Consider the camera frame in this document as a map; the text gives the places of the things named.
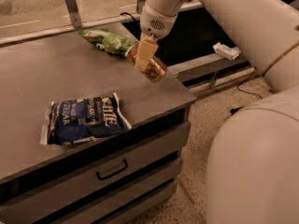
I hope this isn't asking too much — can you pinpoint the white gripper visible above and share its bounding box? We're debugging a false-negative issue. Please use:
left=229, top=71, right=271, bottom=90
left=135, top=3, right=178, bottom=71

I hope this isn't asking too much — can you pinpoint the orange soda can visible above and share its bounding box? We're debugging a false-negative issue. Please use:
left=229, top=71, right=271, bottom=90
left=125, top=42, right=167, bottom=83

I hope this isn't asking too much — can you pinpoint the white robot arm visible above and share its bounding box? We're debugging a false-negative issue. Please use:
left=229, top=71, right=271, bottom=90
left=140, top=0, right=299, bottom=224

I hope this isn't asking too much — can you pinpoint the green chips bag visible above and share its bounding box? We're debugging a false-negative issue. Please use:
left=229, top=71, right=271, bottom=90
left=78, top=29, right=133, bottom=55

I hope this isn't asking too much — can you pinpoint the white small packet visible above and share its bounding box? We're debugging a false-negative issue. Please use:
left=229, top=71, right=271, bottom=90
left=213, top=43, right=239, bottom=61

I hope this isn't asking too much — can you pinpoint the blue kettle chips bag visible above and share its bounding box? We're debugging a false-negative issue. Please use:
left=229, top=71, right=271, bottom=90
left=40, top=92, right=132, bottom=146

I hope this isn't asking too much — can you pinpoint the grey drawer cabinet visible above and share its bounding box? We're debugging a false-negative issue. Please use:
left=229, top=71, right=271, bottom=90
left=0, top=105, right=192, bottom=224

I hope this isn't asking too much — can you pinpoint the black cable behind counter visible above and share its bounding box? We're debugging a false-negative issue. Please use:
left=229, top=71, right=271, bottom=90
left=120, top=11, right=141, bottom=24

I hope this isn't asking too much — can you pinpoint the left metal rail bracket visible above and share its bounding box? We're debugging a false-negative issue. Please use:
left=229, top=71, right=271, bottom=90
left=64, top=0, right=82, bottom=28

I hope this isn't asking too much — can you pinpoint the black cable on floor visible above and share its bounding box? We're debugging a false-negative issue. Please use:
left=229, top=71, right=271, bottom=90
left=229, top=68, right=264, bottom=116

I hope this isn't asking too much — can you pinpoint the black drawer handle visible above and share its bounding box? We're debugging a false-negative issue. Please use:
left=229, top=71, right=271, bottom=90
left=95, top=159, right=128, bottom=181

